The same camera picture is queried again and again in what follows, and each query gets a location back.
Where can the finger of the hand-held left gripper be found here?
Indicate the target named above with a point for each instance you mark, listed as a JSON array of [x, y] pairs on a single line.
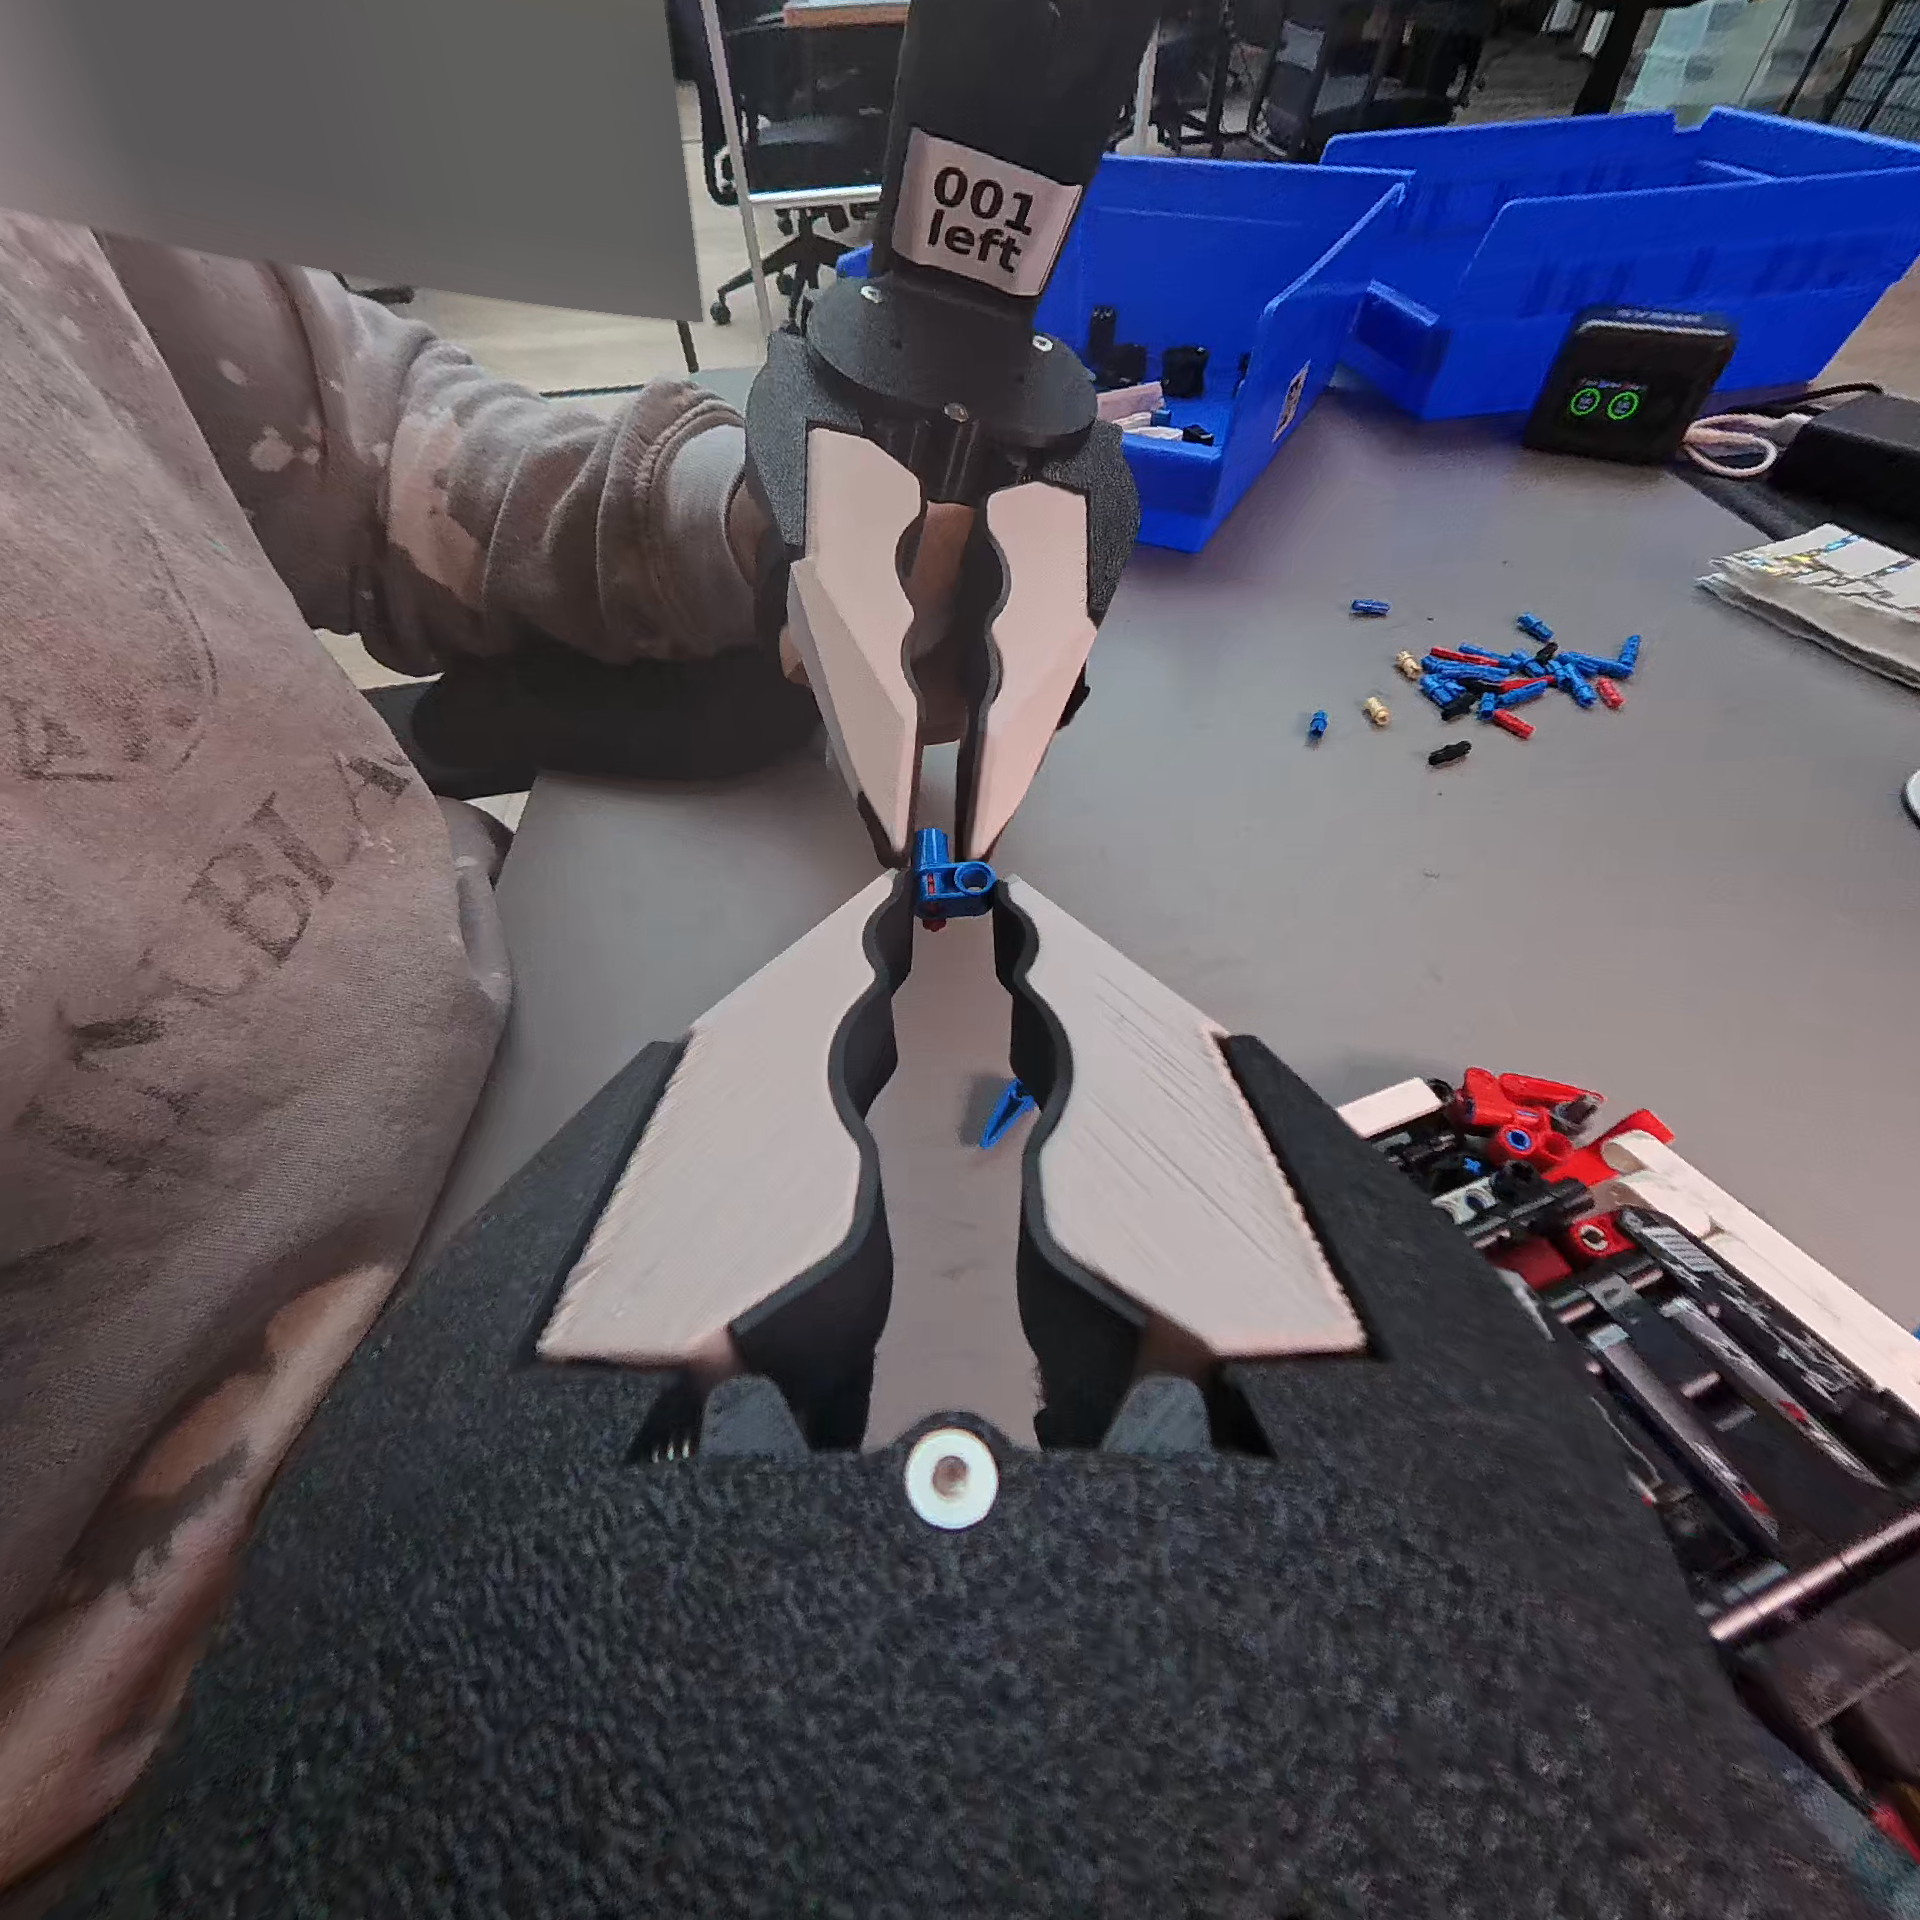
[[1050, 600], [847, 600]]

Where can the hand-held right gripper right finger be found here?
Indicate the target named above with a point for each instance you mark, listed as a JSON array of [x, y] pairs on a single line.
[[1188, 1187]]

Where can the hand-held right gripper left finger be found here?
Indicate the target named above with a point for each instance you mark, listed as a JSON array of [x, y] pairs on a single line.
[[721, 1187]]

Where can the blue curved brick piece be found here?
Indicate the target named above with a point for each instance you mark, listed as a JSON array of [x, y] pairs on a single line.
[[1008, 1119]]

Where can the blue brick connector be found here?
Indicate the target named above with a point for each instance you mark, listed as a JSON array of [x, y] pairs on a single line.
[[944, 885]]

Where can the person's left forearm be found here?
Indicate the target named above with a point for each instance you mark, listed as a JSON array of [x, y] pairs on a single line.
[[495, 496]]

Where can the grey desk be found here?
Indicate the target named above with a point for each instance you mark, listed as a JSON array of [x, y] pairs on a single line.
[[1276, 932]]

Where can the person's left hand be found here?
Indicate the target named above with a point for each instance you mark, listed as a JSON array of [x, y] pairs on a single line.
[[762, 539]]

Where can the black cylinder part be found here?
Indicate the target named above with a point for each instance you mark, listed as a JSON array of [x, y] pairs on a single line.
[[1114, 343], [1188, 374]]

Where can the small blue storage bin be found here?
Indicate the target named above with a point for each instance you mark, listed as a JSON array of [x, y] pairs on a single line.
[[1201, 239]]

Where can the person's leg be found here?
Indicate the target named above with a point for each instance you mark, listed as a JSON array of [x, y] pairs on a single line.
[[599, 720]]

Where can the black office chair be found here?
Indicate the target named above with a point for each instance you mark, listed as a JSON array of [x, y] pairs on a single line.
[[810, 105], [1350, 78]]

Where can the pile of small brick pins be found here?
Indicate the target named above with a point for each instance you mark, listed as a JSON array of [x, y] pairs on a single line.
[[1516, 673]]

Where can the brick toy car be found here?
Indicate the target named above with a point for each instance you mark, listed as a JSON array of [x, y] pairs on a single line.
[[1695, 1303]]

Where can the person's torso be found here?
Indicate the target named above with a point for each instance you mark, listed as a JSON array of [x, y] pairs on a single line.
[[195, 901]]

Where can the black device with green display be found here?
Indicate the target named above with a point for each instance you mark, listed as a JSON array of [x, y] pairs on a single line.
[[1627, 391]]

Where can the large blue storage bin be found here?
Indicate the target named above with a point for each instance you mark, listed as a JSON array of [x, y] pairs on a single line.
[[1651, 257]]

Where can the printed instruction booklet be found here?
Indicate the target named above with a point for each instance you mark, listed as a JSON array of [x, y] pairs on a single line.
[[1830, 600]]

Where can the black power adapter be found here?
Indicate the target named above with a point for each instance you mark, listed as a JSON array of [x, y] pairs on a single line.
[[1860, 458]]

